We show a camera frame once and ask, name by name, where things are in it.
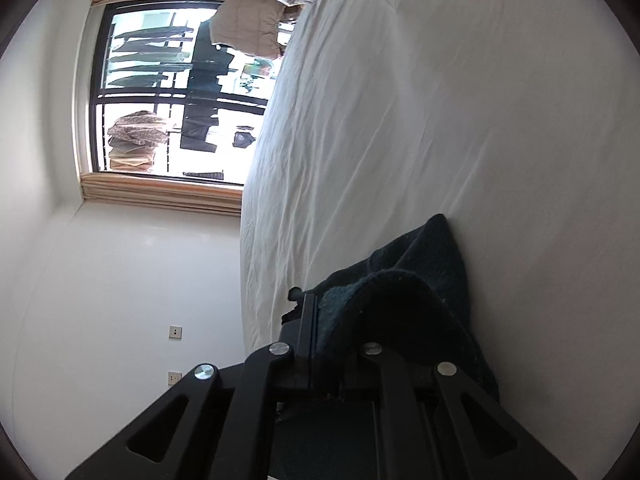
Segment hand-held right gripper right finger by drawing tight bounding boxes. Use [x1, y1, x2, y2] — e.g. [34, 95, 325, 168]
[345, 342, 578, 480]

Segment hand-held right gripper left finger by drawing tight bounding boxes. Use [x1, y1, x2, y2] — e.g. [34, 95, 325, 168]
[65, 292, 318, 480]

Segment dark green sweater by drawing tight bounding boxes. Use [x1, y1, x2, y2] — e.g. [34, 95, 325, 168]
[281, 214, 501, 401]

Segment row of dark hanging clothes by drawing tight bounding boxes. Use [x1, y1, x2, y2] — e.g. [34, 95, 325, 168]
[107, 17, 236, 152]

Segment bed with white sheet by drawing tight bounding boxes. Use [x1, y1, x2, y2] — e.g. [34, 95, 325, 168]
[240, 0, 640, 461]

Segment patterned hanging garments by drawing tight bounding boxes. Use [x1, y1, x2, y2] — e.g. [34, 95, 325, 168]
[107, 110, 168, 171]

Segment beige puffer jacket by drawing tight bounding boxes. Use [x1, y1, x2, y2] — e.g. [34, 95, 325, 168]
[209, 0, 286, 58]

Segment black window frame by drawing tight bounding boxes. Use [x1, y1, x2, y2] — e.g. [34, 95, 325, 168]
[90, 2, 301, 186]

